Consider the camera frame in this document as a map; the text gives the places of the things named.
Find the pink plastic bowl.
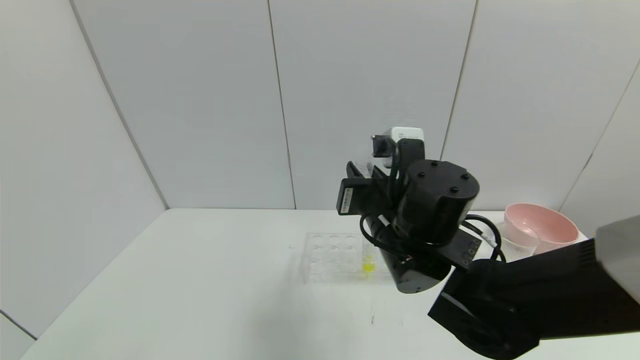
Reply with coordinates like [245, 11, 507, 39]
[504, 202, 580, 256]

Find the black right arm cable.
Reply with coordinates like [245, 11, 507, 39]
[359, 214, 507, 264]

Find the clear glass beaker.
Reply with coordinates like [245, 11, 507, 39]
[494, 220, 541, 264]

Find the yellow pigment test tube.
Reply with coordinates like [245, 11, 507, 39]
[361, 241, 377, 274]

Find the clear acrylic test tube rack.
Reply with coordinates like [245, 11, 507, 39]
[299, 231, 397, 285]

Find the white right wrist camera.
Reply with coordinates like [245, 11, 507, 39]
[371, 127, 425, 169]

